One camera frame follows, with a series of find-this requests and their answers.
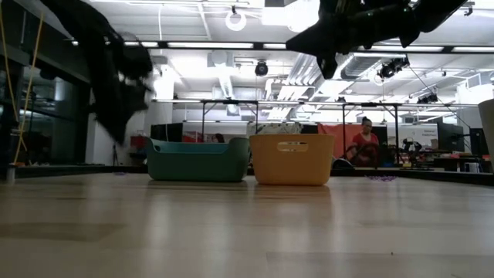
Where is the white plastic bin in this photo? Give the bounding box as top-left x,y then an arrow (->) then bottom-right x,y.
477,98 -> 494,171

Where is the black monitor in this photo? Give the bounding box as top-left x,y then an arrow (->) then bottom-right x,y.
150,122 -> 184,143
469,127 -> 490,158
437,122 -> 466,153

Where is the white ring light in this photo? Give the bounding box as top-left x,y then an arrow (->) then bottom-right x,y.
225,9 -> 248,32

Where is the yellow extension cable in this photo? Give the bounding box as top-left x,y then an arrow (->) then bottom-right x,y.
0,0 -> 44,165

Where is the silver ventilation duct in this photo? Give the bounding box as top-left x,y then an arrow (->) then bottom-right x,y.
340,52 -> 387,81

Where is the background black rig frame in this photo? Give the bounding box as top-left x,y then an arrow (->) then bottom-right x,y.
152,98 -> 494,165

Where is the black tripod stand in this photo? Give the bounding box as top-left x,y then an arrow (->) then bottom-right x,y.
110,142 -> 121,167

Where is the orange curtain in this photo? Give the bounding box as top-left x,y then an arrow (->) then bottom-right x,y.
317,123 -> 364,159

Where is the orange plastic bin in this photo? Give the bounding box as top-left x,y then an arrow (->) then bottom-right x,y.
249,133 -> 336,186

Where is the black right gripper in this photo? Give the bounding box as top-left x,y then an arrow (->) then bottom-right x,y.
286,0 -> 422,80

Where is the black bar with light strips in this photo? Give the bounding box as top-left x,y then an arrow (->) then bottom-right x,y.
71,39 -> 494,55

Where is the teal plastic bin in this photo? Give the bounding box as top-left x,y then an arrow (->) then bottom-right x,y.
146,137 -> 251,182

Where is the black ceiling spotlight cluster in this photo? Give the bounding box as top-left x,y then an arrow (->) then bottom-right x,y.
415,92 -> 440,105
377,56 -> 411,80

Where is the black upright panel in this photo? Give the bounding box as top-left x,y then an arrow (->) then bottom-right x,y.
379,125 -> 389,167

